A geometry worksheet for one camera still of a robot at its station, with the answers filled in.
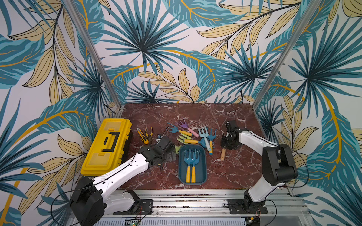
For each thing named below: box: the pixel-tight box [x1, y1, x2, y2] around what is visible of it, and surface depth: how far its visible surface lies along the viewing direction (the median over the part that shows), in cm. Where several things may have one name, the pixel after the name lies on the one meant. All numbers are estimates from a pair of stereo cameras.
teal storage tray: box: [178, 144, 208, 186], surface depth 88 cm
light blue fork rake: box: [197, 126, 212, 152], surface depth 102 cm
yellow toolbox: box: [80, 118, 133, 178], surface depth 80 cm
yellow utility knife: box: [136, 127, 149, 145], surface depth 101 cm
